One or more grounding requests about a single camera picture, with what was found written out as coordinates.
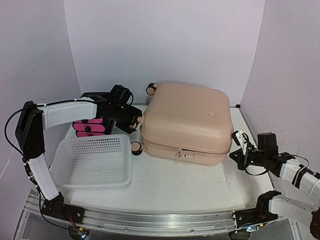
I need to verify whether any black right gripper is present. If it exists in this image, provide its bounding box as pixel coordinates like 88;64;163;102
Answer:
230;148;267;172

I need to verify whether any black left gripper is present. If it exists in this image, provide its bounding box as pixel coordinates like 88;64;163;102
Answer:
108;104;142;135

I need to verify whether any pink hard-shell suitcase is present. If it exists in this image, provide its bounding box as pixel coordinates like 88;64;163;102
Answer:
131;82;234;166

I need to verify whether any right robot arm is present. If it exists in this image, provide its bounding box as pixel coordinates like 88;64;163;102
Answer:
229;131;320;240

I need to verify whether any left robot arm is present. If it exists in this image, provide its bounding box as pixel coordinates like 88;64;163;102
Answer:
9;84;143;219

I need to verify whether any black pink drawer organizer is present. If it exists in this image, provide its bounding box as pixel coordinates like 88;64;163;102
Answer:
72;91;116;138

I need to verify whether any white perforated plastic basket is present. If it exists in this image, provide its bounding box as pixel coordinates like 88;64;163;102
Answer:
50;134;133;191

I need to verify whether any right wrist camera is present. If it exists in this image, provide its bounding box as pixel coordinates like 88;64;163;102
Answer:
231;130;247;147

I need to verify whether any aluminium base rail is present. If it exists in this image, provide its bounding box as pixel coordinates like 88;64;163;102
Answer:
14;188;301;240

